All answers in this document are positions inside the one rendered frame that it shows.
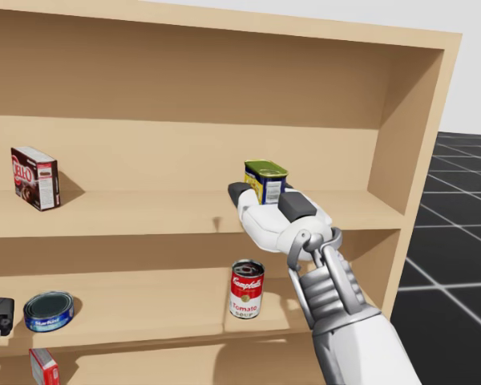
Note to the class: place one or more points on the red and white carton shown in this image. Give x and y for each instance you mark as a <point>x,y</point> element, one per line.
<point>44,369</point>

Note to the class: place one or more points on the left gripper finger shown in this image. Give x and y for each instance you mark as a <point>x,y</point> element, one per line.
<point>4,313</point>

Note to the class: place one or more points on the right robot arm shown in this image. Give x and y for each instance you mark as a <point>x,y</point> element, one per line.
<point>352,321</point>

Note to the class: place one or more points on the red and white can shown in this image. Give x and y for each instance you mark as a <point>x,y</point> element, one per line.
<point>246,293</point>

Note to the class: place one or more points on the green and blue rectangular can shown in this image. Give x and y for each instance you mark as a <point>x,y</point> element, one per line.
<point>266,182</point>

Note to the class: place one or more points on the brown and white carton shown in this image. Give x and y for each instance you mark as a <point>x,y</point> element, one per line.
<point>34,180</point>

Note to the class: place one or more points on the pale wooden shelf unit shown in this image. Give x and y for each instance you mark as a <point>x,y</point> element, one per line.
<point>184,100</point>

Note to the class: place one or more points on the blue flat can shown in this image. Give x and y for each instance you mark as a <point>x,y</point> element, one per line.
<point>48,313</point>

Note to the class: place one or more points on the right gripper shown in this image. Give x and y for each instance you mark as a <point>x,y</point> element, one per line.
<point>264,226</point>

